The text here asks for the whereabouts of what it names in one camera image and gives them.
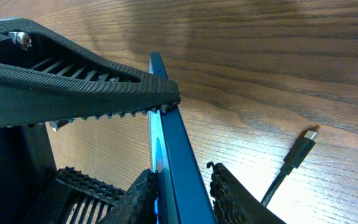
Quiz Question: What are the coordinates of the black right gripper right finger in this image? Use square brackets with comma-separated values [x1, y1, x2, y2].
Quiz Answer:
[206, 161, 284, 224]

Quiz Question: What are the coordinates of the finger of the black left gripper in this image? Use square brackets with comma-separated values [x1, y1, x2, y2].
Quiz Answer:
[24, 167, 126, 224]
[99, 169, 158, 224]

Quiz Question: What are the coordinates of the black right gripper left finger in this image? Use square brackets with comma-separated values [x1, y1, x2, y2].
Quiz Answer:
[0, 19, 181, 128]

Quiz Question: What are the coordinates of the blue Galaxy smartphone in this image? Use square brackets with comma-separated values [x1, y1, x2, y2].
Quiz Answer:
[148, 51, 219, 224]

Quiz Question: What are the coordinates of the black USB charging cable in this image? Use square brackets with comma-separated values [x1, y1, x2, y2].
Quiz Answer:
[260, 126, 319, 208]

